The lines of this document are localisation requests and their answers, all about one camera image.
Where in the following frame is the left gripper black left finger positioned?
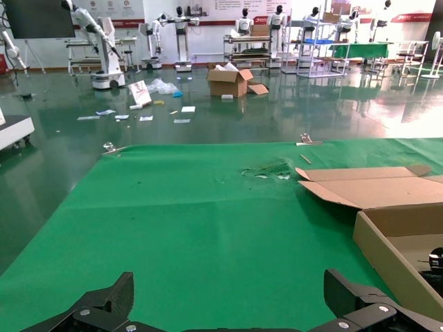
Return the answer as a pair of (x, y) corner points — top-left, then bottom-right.
(20, 271), (157, 332)

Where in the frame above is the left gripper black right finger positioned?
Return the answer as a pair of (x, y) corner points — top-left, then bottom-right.
(310, 268), (443, 332)

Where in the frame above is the white jointed robot arm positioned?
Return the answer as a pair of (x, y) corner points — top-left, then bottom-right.
(0, 13), (29, 72)

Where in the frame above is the open brown cardboard mailer box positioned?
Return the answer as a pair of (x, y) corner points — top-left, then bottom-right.
(295, 165), (443, 324)

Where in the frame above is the open cardboard shipping box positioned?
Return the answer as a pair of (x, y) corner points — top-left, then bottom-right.
(206, 62), (255, 99)

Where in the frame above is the green felt table cloth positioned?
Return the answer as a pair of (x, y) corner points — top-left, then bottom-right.
(0, 137), (443, 332)

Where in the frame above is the metal table clip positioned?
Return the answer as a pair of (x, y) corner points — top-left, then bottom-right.
(101, 140), (127, 157)
(295, 133), (324, 147)

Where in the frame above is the clear crumpled plastic film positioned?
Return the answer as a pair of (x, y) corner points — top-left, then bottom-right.
(241, 158), (296, 181)

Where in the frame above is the white wheeled platform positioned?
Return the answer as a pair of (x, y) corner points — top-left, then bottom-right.
(0, 107), (36, 151)

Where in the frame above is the white and red paper bag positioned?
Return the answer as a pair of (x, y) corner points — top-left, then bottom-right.
(127, 80), (154, 108)

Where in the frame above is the clear plastic bag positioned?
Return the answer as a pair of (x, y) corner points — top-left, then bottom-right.
(146, 77), (179, 95)

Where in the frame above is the flat cardboard piece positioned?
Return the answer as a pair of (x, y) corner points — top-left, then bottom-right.
(246, 82), (270, 95)

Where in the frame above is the white leaning mobile robot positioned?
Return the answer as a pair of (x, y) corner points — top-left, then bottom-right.
(60, 0), (127, 91)

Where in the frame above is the table with green cloth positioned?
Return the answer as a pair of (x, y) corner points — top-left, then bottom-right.
(328, 41), (390, 65)

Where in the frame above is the white robot on round base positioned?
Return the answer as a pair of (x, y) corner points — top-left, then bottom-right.
(138, 18), (163, 71)

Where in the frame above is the white metal workbench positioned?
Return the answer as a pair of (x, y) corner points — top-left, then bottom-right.
(65, 37), (140, 75)

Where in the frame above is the white shelving cart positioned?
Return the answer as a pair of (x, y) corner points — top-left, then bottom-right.
(222, 32), (275, 71)

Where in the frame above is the white standing fan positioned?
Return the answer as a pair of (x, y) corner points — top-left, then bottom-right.
(419, 30), (443, 80)

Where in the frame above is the humanoid robot arms spread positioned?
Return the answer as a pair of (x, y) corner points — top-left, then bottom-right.
(156, 6), (201, 73)

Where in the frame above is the white humanoid robot black head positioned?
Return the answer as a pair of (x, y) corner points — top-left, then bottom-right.
(235, 7), (255, 36)
(368, 0), (394, 43)
(269, 4), (289, 68)
(345, 10), (362, 43)
(304, 6), (321, 39)

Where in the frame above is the black screen on stand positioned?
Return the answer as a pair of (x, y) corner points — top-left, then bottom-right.
(2, 0), (77, 74)

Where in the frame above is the white tube frame rack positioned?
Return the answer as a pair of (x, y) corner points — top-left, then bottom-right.
(281, 18), (351, 79)

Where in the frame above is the wall poster with red stripe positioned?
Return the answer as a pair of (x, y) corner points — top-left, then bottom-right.
(86, 0), (147, 30)

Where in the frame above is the large wall info poster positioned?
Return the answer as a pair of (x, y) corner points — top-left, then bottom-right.
(212, 0), (293, 23)

